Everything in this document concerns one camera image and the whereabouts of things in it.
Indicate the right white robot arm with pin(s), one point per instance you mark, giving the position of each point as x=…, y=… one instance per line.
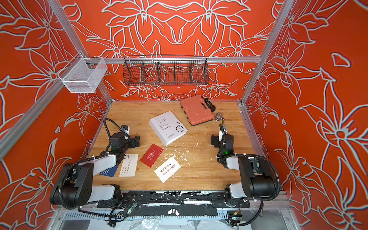
x=259, y=178

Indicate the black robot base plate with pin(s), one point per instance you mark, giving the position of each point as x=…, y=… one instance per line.
x=215, y=199

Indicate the white photo album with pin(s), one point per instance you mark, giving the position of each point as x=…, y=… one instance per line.
x=167, y=127

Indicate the black wire wall basket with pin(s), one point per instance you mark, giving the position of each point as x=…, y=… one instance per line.
x=166, y=70

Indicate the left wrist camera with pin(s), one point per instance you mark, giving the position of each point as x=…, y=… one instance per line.
x=125, y=128

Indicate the orange plastic tool case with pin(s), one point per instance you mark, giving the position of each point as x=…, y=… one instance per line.
x=198, y=110

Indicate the dark blue card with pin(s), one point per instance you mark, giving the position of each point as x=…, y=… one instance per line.
x=110, y=172

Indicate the cream card small text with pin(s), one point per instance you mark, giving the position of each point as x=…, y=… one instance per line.
x=129, y=165

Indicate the red photo card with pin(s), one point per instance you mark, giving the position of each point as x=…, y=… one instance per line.
x=151, y=155

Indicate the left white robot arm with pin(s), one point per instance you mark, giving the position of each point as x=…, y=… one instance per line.
x=75, y=188

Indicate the clear mesh wall basket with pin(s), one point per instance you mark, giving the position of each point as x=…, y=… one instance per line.
x=82, y=77

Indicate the white card red text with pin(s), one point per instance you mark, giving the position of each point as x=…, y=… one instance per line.
x=167, y=169

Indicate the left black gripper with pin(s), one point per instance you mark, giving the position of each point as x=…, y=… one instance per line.
x=133, y=141

